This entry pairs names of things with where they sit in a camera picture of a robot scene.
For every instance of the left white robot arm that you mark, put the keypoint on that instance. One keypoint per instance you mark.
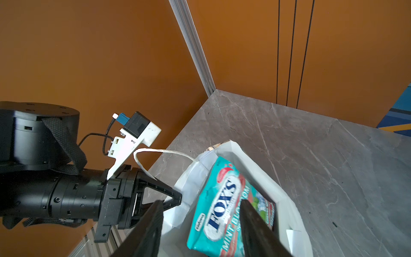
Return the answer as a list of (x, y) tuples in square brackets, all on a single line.
[(44, 179)]

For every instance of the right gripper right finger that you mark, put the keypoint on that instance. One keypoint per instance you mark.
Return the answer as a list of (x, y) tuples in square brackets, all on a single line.
[(258, 239)]

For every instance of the aluminium front rail frame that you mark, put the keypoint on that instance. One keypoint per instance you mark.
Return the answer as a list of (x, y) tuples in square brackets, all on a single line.
[(88, 248)]

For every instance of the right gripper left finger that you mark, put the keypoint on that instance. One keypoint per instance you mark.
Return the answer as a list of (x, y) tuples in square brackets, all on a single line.
[(144, 240)]

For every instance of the teal Fox's candy bag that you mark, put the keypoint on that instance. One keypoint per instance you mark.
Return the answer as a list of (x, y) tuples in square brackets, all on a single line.
[(216, 227)]

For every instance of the floral paper gift bag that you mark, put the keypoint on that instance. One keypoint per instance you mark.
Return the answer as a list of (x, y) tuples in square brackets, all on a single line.
[(288, 225)]

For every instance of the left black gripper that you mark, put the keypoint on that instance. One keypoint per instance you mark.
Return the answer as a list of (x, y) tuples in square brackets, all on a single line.
[(118, 201)]

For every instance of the left aluminium corner post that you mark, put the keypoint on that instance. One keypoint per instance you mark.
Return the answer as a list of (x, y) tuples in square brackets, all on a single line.
[(188, 29)]

